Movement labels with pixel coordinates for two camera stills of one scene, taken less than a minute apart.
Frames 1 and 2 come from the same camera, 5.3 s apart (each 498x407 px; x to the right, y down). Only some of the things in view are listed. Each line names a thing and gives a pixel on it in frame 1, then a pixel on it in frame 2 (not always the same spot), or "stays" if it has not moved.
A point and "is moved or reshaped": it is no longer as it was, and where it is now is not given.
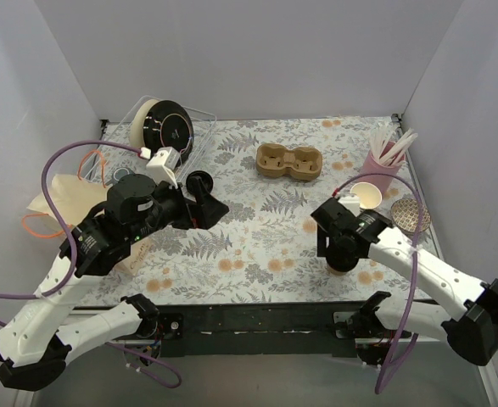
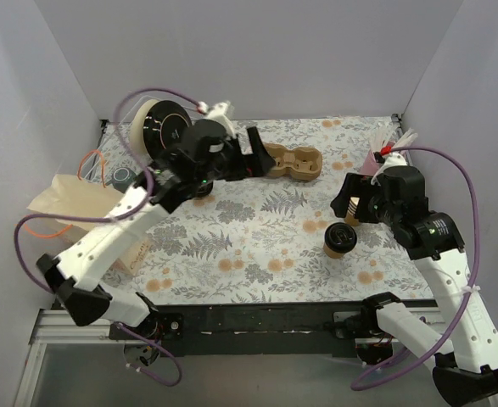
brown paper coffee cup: [339, 273] is moved or reshaped
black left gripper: [185, 207] → [241, 157]
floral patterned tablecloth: [271, 172] stays
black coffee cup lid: [343, 253] is moved or reshaped
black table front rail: [250, 329] stays
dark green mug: [120, 172] stays
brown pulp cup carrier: [303, 163] stays
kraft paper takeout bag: [78, 197] stays
